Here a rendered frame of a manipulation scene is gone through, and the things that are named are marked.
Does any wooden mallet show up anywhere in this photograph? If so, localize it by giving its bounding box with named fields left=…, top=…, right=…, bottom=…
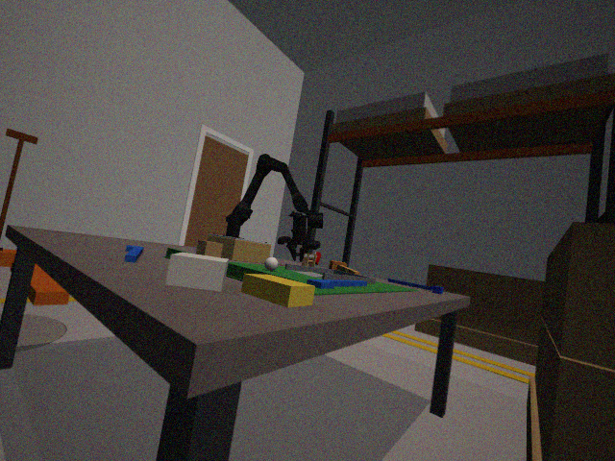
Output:
left=329, top=260, right=360, bottom=275

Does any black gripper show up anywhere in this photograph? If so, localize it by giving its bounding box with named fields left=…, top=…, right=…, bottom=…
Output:
left=278, top=227, right=320, bottom=262

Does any white ball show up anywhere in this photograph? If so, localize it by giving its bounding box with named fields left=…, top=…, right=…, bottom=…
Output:
left=264, top=257, right=279, bottom=271

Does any green flat mat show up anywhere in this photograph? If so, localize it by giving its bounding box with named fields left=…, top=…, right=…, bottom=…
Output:
left=229, top=262, right=419, bottom=296

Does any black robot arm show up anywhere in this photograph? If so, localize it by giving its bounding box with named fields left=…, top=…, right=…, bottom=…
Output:
left=223, top=154, right=323, bottom=238

